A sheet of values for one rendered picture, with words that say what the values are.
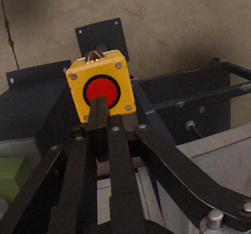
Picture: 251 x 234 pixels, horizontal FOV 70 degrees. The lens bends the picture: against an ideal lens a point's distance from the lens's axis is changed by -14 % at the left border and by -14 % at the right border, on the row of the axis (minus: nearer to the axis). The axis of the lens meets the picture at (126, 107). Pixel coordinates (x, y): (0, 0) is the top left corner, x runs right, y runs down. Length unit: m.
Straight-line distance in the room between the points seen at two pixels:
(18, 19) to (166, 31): 0.86
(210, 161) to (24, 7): 1.16
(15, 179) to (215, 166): 0.44
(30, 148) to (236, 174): 0.51
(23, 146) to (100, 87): 0.31
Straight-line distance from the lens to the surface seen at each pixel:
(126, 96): 0.27
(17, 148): 0.53
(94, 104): 0.19
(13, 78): 1.29
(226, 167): 0.50
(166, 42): 1.22
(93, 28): 1.15
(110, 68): 0.26
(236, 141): 0.47
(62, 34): 1.18
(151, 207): 1.22
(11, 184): 0.49
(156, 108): 0.70
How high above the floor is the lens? 1.16
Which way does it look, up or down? 68 degrees down
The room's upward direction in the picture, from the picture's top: 163 degrees clockwise
